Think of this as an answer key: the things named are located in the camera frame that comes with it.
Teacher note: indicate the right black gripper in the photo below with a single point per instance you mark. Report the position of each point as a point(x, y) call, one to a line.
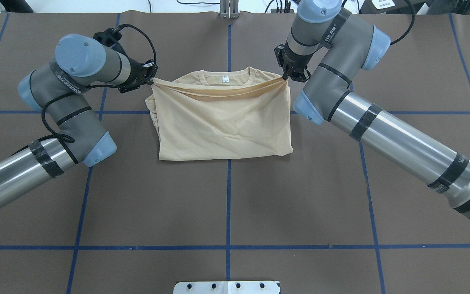
point(294, 65)

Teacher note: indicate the beige printed t-shirt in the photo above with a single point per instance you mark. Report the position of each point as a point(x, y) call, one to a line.
point(221, 115)

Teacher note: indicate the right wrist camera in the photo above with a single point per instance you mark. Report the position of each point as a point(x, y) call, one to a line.
point(278, 51)

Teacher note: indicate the aluminium frame post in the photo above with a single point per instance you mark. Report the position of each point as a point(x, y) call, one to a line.
point(229, 9)

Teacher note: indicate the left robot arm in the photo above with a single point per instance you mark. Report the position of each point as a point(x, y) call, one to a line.
point(75, 133)

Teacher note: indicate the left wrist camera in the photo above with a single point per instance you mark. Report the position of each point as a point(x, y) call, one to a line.
point(110, 38)

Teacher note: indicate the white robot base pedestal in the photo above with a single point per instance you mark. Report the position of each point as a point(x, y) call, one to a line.
point(227, 287)

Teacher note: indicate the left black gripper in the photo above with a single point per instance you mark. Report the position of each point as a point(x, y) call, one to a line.
point(137, 76)

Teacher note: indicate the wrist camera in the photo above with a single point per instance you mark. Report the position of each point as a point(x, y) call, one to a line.
point(278, 51)
point(110, 38)

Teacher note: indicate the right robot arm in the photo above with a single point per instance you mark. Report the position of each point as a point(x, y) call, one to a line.
point(327, 46)

